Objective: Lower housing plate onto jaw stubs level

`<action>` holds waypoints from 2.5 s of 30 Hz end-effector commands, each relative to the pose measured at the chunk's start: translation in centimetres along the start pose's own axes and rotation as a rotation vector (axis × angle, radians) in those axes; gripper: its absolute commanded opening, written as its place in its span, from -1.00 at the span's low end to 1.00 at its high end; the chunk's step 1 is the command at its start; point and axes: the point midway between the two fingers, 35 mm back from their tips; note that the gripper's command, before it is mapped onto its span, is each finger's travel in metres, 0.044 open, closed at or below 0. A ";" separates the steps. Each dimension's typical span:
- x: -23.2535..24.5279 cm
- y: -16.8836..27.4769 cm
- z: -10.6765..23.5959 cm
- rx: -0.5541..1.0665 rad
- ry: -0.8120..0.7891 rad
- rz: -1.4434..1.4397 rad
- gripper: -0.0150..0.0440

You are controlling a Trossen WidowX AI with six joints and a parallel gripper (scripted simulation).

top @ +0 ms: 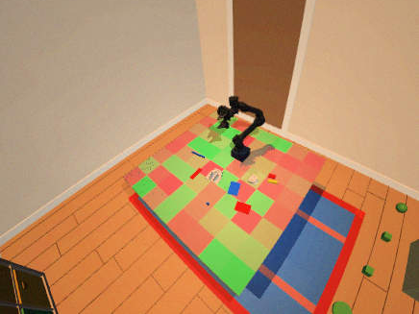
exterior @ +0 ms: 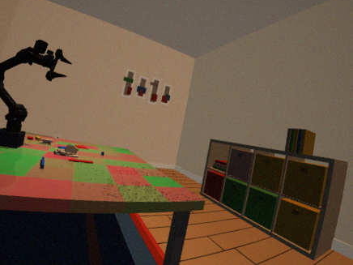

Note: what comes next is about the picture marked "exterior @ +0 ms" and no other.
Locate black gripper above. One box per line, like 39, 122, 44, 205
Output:
40, 49, 71, 81

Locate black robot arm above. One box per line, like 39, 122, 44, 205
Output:
0, 40, 54, 133

